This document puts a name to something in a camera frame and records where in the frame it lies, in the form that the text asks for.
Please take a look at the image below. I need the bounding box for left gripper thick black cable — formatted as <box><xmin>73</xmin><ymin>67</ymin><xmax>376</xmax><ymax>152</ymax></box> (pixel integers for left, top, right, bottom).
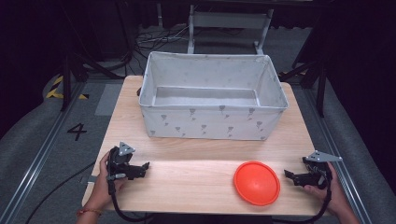
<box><xmin>106</xmin><ymin>178</ymin><xmax>155</xmax><ymax>224</ymax></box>

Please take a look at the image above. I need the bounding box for black tripod stand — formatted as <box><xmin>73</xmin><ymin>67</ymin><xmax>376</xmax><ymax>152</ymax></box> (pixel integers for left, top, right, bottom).
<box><xmin>60</xmin><ymin>0</ymin><xmax>134</xmax><ymax>112</ymax></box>
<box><xmin>278</xmin><ymin>46</ymin><xmax>329</xmax><ymax>119</ymax></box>

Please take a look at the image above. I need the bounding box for red string bracelet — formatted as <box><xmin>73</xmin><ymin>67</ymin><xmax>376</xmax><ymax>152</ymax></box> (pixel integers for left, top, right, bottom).
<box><xmin>77</xmin><ymin>207</ymin><xmax>104</xmax><ymax>217</ymax></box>

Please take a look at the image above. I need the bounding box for right gripper thick black cable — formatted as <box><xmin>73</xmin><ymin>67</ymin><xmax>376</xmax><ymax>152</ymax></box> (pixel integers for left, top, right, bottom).
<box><xmin>272</xmin><ymin>172</ymin><xmax>333</xmax><ymax>224</ymax></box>

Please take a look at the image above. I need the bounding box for person's right hand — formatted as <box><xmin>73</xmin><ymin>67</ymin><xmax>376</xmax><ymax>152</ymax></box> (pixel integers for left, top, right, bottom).
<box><xmin>304</xmin><ymin>161</ymin><xmax>347</xmax><ymax>217</ymax></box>

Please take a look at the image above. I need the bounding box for grey patterned fabric storage box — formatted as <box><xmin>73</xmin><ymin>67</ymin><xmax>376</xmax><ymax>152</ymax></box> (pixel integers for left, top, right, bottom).
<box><xmin>138</xmin><ymin>50</ymin><xmax>290</xmax><ymax>142</ymax></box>

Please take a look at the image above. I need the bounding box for yellow black hazard tape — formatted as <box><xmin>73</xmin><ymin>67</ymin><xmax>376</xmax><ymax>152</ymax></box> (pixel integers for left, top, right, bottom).
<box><xmin>45</xmin><ymin>75</ymin><xmax>90</xmax><ymax>101</ymax></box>

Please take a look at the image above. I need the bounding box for metal floor rail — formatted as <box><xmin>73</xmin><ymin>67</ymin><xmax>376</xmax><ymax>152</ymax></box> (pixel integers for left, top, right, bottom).
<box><xmin>303</xmin><ymin>87</ymin><xmax>372</xmax><ymax>224</ymax></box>
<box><xmin>0</xmin><ymin>81</ymin><xmax>86</xmax><ymax>224</ymax></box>

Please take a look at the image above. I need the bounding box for gripper thick black cable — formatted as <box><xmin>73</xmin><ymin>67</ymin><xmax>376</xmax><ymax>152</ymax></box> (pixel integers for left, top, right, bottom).
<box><xmin>272</xmin><ymin>172</ymin><xmax>333</xmax><ymax>224</ymax></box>
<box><xmin>106</xmin><ymin>178</ymin><xmax>155</xmax><ymax>224</ymax></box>

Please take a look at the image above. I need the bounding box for grey metal stand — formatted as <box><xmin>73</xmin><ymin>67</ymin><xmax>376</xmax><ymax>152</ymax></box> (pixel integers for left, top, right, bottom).
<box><xmin>186</xmin><ymin>4</ymin><xmax>275</xmax><ymax>56</ymax></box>

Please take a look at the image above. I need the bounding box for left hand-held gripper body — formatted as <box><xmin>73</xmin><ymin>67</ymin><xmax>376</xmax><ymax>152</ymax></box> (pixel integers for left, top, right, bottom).
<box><xmin>106</xmin><ymin>141</ymin><xmax>143</xmax><ymax>182</ymax></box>

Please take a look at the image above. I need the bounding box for person's left hand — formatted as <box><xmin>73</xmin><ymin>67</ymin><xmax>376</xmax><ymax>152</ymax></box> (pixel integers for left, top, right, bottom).
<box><xmin>81</xmin><ymin>151</ymin><xmax>127</xmax><ymax>213</ymax></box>

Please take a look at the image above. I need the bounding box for thin black floor cable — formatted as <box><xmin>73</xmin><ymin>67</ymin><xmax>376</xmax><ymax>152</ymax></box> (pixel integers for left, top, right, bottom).
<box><xmin>24</xmin><ymin>161</ymin><xmax>96</xmax><ymax>224</ymax></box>

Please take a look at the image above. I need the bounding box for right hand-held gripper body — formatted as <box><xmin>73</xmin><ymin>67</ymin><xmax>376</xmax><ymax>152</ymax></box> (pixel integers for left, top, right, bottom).
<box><xmin>295</xmin><ymin>150</ymin><xmax>344</xmax><ymax>190</ymax></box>

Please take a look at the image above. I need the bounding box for orange round plate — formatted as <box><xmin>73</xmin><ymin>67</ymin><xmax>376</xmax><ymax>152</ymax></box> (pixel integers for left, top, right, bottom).
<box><xmin>233</xmin><ymin>161</ymin><xmax>281</xmax><ymax>207</ymax></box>

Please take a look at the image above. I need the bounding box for bundle of floor cables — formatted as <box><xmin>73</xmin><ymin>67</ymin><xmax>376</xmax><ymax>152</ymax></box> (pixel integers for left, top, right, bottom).
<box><xmin>134</xmin><ymin>24</ymin><xmax>191</xmax><ymax>52</ymax></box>

